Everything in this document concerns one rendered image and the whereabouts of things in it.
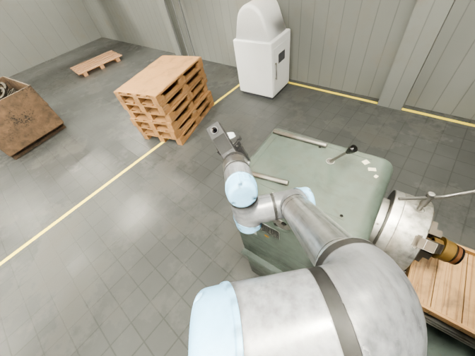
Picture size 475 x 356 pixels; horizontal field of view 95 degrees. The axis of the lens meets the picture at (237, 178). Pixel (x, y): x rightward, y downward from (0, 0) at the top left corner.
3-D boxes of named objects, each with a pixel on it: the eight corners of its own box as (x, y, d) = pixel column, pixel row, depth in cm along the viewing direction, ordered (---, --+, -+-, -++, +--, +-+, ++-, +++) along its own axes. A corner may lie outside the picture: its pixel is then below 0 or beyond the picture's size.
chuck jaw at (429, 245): (403, 239, 88) (409, 246, 78) (408, 229, 88) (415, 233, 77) (436, 253, 83) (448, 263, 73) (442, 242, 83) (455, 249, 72)
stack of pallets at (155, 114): (178, 99, 408) (160, 54, 346) (215, 103, 380) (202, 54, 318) (141, 139, 346) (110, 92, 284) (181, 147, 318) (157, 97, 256)
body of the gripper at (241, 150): (230, 164, 77) (233, 182, 66) (216, 145, 72) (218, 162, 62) (248, 152, 75) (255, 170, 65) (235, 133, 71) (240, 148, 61)
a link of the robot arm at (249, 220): (277, 231, 60) (273, 200, 54) (237, 239, 60) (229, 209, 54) (271, 212, 67) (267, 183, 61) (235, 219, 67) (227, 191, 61)
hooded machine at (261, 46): (292, 85, 379) (296, -9, 282) (272, 103, 354) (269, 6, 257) (259, 78, 415) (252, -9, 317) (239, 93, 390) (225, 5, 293)
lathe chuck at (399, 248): (366, 272, 96) (397, 234, 74) (382, 220, 113) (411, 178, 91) (389, 284, 92) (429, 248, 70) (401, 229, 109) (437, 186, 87)
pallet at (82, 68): (82, 79, 549) (78, 75, 540) (71, 72, 592) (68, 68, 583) (125, 58, 596) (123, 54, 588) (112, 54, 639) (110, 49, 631)
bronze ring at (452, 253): (436, 249, 81) (466, 263, 77) (439, 229, 85) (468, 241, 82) (420, 257, 88) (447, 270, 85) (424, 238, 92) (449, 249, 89)
